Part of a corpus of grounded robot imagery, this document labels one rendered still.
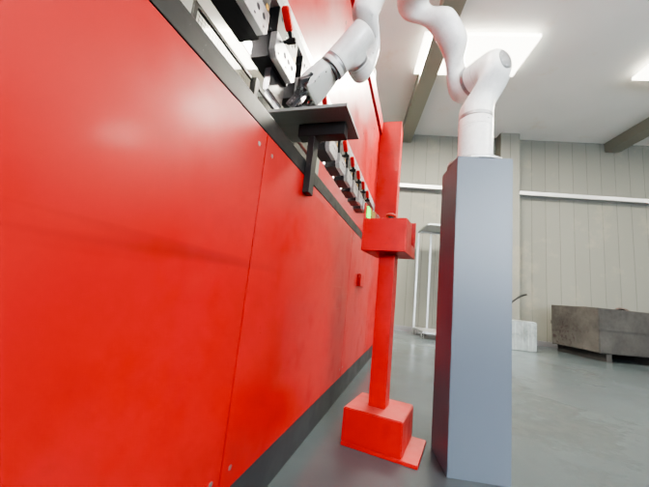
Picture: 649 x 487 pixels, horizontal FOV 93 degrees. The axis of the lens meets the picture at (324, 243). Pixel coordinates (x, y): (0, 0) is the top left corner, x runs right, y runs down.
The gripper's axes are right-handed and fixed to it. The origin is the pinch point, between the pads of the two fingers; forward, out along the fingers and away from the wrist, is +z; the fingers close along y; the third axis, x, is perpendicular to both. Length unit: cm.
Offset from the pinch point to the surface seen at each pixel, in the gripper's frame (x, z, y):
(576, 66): 6, -316, -310
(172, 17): 19, 13, 54
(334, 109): 16.8, -4.1, 8.3
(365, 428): 84, 59, -27
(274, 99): -8.3, 2.6, 0.2
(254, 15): -10.6, -6.0, 22.4
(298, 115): 8.3, 3.0, 6.9
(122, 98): 29, 25, 58
